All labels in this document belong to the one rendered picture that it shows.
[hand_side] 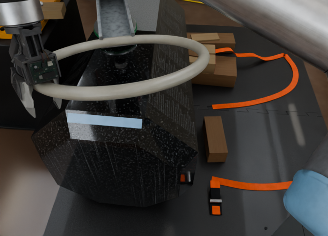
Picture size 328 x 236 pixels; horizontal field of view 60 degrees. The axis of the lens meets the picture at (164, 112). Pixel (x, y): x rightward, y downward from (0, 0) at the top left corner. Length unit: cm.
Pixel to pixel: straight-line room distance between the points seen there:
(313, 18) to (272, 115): 197
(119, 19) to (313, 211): 100
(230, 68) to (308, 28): 206
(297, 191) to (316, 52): 15
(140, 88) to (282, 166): 158
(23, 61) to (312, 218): 55
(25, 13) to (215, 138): 150
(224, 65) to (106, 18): 141
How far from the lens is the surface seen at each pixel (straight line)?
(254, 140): 211
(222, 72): 234
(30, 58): 64
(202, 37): 269
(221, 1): 37
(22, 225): 195
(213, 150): 185
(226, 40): 271
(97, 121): 117
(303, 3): 35
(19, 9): 63
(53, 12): 179
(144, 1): 182
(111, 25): 115
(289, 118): 233
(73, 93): 61
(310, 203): 33
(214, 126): 197
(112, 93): 58
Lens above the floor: 168
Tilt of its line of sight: 50 degrees down
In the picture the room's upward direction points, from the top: straight up
